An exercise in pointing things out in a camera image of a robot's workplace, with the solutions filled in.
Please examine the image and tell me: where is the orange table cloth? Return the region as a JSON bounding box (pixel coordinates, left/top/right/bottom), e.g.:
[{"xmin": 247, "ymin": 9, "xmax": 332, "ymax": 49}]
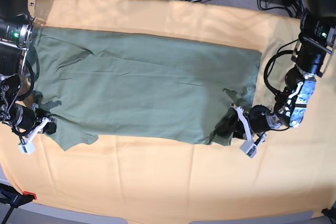
[{"xmin": 1, "ymin": 0, "xmax": 335, "ymax": 223}]

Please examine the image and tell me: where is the black corner clamp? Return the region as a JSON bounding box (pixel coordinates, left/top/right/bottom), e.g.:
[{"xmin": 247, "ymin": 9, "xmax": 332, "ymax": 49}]
[{"xmin": 321, "ymin": 204, "xmax": 336, "ymax": 223}]

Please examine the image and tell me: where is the black red clamp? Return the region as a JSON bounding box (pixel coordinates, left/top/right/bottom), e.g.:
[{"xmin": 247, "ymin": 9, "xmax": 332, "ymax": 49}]
[{"xmin": 1, "ymin": 184, "xmax": 37, "ymax": 224}]

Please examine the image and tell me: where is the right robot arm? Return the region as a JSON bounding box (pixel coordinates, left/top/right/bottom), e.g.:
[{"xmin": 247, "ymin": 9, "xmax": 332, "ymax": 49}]
[{"xmin": 1, "ymin": 0, "xmax": 56, "ymax": 138}]

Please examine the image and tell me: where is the green T-shirt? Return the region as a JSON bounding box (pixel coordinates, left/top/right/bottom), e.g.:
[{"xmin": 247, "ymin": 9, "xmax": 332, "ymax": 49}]
[{"xmin": 27, "ymin": 27, "xmax": 261, "ymax": 150}]

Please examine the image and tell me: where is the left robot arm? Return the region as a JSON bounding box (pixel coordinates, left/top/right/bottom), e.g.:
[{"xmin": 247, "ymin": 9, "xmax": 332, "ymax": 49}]
[{"xmin": 211, "ymin": 0, "xmax": 335, "ymax": 140}]

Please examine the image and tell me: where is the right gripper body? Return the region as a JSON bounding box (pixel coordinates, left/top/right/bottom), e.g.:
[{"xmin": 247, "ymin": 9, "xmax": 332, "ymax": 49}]
[{"xmin": 12, "ymin": 103, "xmax": 57, "ymax": 136}]

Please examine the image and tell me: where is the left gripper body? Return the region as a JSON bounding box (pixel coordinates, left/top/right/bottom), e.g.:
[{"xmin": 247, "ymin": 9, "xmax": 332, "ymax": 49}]
[{"xmin": 230, "ymin": 105, "xmax": 280, "ymax": 140}]

